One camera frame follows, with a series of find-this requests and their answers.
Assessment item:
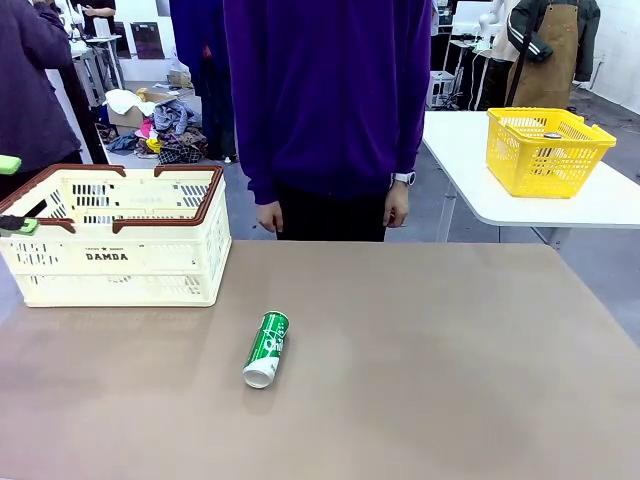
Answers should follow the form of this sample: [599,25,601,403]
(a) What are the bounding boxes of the dark blue coat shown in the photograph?
[168,0,239,164]

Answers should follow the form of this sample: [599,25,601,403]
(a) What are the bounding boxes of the person's left forearm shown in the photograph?
[387,99,432,176]

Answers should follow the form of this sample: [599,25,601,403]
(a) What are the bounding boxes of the white cloth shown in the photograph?
[104,88,156,119]

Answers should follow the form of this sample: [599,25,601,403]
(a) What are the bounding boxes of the green drink can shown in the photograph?
[242,310,291,390]

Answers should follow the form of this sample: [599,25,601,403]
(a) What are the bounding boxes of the white cabinet box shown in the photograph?
[429,70,457,109]

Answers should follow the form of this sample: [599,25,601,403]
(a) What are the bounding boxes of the brown leather apron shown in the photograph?
[509,0,581,109]

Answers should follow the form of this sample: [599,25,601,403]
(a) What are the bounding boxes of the grey metal table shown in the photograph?
[69,34,125,106]

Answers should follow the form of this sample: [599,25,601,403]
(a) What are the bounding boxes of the cream folding shopping basket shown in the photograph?
[0,163,234,309]

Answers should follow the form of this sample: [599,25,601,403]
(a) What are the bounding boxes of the dark wall panel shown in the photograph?
[130,22,165,60]
[113,22,132,60]

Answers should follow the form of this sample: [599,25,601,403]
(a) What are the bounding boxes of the dark jacket white stripes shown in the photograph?
[507,0,601,84]

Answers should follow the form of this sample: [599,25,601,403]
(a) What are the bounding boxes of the bystander in dark jacket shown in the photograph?
[0,0,109,201]

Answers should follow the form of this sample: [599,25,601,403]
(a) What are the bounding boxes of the yellow plastic basket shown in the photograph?
[485,106,618,200]

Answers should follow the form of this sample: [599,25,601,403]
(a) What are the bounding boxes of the person's right forearm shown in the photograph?
[224,114,280,206]

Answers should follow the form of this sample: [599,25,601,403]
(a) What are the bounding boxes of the bystander in black shirt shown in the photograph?
[79,0,117,39]

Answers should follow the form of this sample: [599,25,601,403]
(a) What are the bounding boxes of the person in purple sweater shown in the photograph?
[223,0,434,244]

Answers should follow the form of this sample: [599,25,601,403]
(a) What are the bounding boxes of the person's left hand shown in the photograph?
[383,185,411,229]

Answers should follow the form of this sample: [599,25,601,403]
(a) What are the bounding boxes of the person's right hand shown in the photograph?
[256,199,284,234]

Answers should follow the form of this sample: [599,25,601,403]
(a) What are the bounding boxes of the white side table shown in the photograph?
[422,109,640,246]

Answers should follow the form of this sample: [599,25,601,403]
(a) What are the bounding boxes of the pile of colourful clothes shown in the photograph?
[94,99,209,166]

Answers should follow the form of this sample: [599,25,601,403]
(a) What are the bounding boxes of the cardboard box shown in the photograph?
[107,89,196,136]

